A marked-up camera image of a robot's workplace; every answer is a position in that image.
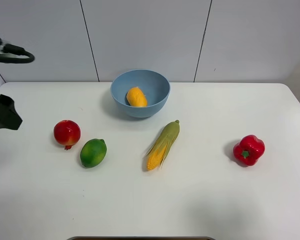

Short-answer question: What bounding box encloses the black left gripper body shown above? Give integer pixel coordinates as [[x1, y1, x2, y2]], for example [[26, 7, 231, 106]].
[[0, 94, 23, 131]]

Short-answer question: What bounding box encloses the red bell pepper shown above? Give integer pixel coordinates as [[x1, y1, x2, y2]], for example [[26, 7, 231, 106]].
[[233, 134, 266, 167]]

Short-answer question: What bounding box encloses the corn cob with husk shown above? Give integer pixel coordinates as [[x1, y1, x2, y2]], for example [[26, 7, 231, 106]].
[[146, 120, 180, 171]]

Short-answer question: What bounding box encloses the red pomegranate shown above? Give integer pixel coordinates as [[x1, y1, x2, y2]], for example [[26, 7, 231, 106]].
[[53, 120, 81, 150]]

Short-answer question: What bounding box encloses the yellow mango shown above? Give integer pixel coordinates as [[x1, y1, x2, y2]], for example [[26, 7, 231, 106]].
[[126, 87, 148, 108]]

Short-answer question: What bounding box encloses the blue plastic bowl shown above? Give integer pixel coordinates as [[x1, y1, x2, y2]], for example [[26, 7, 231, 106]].
[[110, 69, 171, 119]]

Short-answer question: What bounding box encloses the green lime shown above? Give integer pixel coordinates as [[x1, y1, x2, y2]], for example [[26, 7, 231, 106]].
[[79, 138, 107, 168]]

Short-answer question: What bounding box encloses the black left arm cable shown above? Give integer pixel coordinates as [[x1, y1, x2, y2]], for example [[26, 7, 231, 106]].
[[0, 34, 36, 65]]

